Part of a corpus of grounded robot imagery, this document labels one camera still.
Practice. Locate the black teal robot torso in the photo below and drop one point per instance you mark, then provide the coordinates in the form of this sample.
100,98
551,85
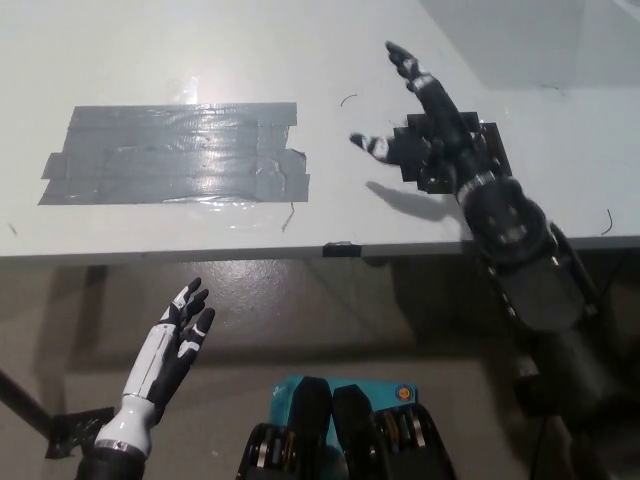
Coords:
350,435

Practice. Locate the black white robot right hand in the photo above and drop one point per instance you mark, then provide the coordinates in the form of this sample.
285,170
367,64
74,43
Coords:
445,135

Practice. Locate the small black tape strip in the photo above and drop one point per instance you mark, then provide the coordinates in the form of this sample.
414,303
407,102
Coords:
341,249

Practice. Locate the grey duct tape patch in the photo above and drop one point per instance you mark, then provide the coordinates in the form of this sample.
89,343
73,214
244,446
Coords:
175,155

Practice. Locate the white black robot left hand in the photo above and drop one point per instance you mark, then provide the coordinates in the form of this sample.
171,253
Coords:
162,360

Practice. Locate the black slanted stand pole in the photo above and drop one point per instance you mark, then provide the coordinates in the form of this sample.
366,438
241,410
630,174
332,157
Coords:
22,400

